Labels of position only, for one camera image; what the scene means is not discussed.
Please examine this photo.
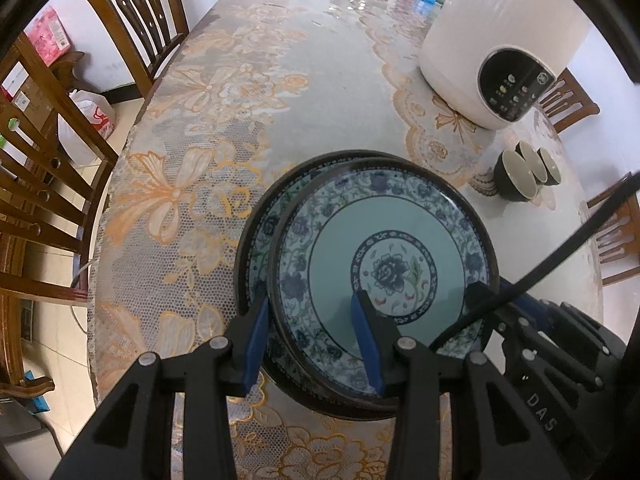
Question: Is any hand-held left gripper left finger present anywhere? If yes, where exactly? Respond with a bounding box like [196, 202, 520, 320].
[50, 297, 273, 480]

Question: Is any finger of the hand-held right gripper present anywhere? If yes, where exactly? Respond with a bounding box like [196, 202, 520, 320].
[466, 281, 531, 346]
[500, 282, 551, 323]

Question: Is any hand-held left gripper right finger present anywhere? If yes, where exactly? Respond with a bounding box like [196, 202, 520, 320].
[350, 290, 571, 480]

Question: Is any large blue floral plate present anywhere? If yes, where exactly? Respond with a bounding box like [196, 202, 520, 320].
[235, 149, 416, 421]

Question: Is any medium blue floral plate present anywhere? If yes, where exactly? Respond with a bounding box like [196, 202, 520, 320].
[267, 157, 501, 413]

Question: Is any dark bowl cream inside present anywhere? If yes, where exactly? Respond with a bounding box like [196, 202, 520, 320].
[537, 146, 562, 186]
[492, 149, 538, 203]
[515, 141, 551, 188]

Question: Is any wooden chair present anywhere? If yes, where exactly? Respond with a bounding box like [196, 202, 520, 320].
[0, 32, 121, 306]
[585, 172, 640, 287]
[0, 270, 91, 401]
[537, 67, 601, 134]
[71, 0, 191, 98]

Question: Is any floral lace tablecloth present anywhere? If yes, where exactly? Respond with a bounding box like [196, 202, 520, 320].
[86, 0, 640, 480]

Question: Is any orange lace table runner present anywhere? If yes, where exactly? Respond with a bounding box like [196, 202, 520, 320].
[320, 0, 566, 201]

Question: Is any white soy milk maker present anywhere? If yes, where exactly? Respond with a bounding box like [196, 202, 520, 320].
[419, 0, 593, 132]

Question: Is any white plastic bag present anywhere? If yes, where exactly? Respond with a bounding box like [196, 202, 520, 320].
[57, 89, 117, 167]

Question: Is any cardboard box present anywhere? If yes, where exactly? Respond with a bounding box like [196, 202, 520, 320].
[0, 57, 58, 128]

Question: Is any pink tissue pack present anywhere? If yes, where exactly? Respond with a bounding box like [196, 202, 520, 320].
[24, 6, 72, 67]

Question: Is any black cable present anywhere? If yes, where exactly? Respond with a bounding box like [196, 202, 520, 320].
[427, 172, 640, 351]

